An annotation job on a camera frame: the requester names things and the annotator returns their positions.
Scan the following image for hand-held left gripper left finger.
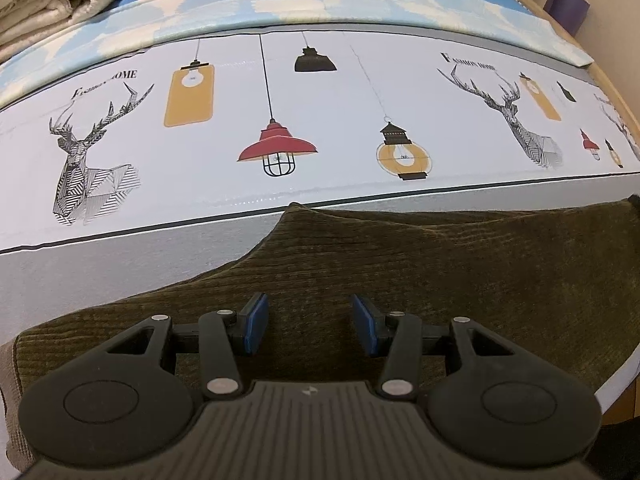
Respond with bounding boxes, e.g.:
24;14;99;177
97;292;271;401

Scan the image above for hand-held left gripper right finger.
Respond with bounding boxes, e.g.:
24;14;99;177
352;294;521;402

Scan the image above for dark olive corduroy pants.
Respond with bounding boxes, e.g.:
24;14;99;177
0;194;640;473

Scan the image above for printed deer lamp bed sheet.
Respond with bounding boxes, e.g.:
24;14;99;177
0;22;640;353

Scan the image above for light blue patterned blanket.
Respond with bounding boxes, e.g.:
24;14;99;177
0;0;595;107

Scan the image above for cream textured folded blanket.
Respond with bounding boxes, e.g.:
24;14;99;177
0;0;134;64

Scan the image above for wooden bed frame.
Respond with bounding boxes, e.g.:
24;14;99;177
492;0;640;143

